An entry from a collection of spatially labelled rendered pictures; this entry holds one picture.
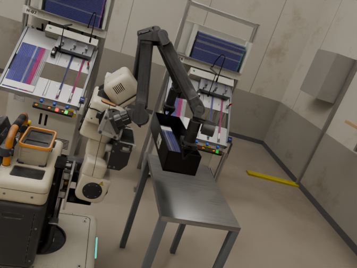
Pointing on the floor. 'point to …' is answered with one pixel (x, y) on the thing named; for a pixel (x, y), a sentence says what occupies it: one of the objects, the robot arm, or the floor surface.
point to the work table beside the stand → (184, 208)
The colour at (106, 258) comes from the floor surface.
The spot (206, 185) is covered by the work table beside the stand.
